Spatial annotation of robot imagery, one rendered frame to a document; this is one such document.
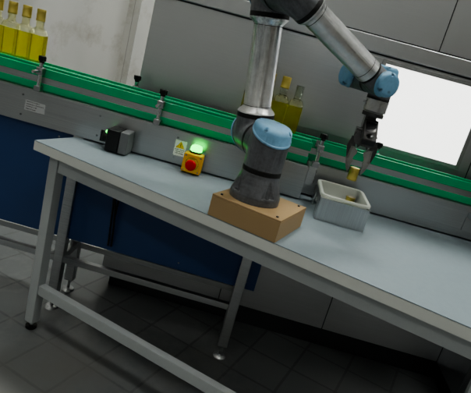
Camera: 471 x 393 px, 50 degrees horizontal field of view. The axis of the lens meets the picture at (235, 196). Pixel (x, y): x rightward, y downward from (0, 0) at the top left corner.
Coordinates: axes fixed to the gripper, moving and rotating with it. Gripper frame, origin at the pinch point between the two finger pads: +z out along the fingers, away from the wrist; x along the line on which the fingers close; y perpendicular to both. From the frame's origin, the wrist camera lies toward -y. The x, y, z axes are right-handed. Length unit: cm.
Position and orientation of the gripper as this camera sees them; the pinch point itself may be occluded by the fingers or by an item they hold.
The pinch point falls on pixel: (354, 170)
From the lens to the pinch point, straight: 176.9
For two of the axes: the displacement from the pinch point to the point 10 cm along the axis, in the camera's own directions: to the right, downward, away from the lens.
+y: 2.0, -2.4, 9.5
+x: -9.5, -3.0, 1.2
